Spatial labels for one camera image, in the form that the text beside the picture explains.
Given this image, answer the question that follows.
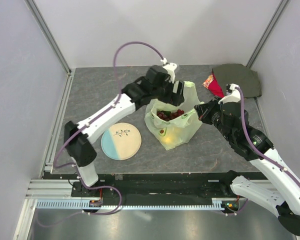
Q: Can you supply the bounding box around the right aluminium frame rail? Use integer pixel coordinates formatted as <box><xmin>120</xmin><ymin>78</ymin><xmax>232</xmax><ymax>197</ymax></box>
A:
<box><xmin>245</xmin><ymin>0</ymin><xmax>290</xmax><ymax>68</ymax></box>

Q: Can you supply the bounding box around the dark green avocado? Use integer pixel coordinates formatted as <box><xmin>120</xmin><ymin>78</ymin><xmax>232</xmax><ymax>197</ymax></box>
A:
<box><xmin>162</xmin><ymin>111</ymin><xmax>172</xmax><ymax>117</ymax></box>

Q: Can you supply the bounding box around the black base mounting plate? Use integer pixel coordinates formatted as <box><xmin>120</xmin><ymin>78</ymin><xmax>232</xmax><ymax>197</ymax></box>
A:
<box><xmin>70</xmin><ymin>172</ymin><xmax>241</xmax><ymax>201</ymax></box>

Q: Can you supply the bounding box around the front aluminium extrusion frame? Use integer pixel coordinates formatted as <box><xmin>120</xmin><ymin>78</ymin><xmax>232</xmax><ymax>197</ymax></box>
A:
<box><xmin>12</xmin><ymin>177</ymin><xmax>77</xmax><ymax>240</ymax></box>

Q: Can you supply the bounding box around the olive green cloth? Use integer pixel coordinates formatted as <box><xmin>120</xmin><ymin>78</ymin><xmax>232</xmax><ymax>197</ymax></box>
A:
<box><xmin>212</xmin><ymin>63</ymin><xmax>262</xmax><ymax>98</ymax></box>

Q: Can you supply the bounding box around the grey slotted cable duct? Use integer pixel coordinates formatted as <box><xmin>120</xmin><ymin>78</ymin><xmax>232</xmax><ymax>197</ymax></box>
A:
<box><xmin>36</xmin><ymin>199</ymin><xmax>237</xmax><ymax>211</ymax></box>

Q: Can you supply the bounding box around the cream and blue plate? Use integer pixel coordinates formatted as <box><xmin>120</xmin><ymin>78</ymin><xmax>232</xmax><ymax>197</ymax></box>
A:
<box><xmin>101</xmin><ymin>122</ymin><xmax>142</xmax><ymax>161</ymax></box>

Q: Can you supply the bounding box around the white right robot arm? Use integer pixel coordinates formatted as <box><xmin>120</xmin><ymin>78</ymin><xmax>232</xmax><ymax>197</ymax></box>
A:
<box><xmin>194</xmin><ymin>99</ymin><xmax>300</xmax><ymax>236</ymax></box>

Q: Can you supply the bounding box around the left aluminium frame rail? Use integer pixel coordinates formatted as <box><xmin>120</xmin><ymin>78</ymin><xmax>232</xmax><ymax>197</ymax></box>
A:
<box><xmin>25</xmin><ymin>0</ymin><xmax>74</xmax><ymax>177</ymax></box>

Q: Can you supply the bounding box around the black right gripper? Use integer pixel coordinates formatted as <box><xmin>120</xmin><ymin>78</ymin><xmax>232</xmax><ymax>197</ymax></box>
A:
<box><xmin>195</xmin><ymin>95</ymin><xmax>234</xmax><ymax>141</ymax></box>

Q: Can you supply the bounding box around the red cloth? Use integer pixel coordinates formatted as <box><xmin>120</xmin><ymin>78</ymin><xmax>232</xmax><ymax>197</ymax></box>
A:
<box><xmin>207</xmin><ymin>75</ymin><xmax>224</xmax><ymax>98</ymax></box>

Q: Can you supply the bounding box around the red grape bunch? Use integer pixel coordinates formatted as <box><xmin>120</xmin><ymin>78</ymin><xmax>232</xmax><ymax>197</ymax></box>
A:
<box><xmin>156</xmin><ymin>109</ymin><xmax>185</xmax><ymax>122</ymax></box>

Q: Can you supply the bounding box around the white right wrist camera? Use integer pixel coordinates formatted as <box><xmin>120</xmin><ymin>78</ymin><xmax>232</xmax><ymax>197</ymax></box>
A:
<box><xmin>218</xmin><ymin>83</ymin><xmax>241</xmax><ymax>105</ymax></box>

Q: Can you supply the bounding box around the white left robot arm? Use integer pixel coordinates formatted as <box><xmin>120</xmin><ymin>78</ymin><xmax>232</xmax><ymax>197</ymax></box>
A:
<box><xmin>64</xmin><ymin>62</ymin><xmax>184</xmax><ymax>197</ymax></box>

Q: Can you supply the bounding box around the aluminium frame rail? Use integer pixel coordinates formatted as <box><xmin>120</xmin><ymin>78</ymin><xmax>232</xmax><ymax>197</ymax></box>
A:
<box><xmin>245</xmin><ymin>0</ymin><xmax>290</xmax><ymax>68</ymax></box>
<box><xmin>25</xmin><ymin>0</ymin><xmax>74</xmax><ymax>177</ymax></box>

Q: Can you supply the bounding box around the floral patterned cloth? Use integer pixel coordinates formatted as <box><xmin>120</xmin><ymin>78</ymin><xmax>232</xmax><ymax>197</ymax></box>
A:
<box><xmin>202</xmin><ymin>74</ymin><xmax>214</xmax><ymax>89</ymax></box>

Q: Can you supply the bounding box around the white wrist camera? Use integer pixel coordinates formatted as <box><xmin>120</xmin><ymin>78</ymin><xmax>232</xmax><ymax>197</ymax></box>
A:
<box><xmin>160</xmin><ymin>57</ymin><xmax>179</xmax><ymax>84</ymax></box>
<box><xmin>218</xmin><ymin>83</ymin><xmax>241</xmax><ymax>105</ymax></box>

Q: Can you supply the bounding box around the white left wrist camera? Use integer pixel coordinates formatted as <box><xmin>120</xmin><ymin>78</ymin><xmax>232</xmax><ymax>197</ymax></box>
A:
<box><xmin>160</xmin><ymin>57</ymin><xmax>179</xmax><ymax>84</ymax></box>

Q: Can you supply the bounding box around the light green plastic bag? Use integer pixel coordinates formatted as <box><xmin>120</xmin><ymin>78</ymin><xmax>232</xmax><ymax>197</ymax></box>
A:
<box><xmin>144</xmin><ymin>81</ymin><xmax>202</xmax><ymax>151</ymax></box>

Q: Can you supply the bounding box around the yellow fruit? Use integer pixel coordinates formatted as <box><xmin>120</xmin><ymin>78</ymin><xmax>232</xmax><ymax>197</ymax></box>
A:
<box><xmin>161</xmin><ymin>130</ymin><xmax>183</xmax><ymax>150</ymax></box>

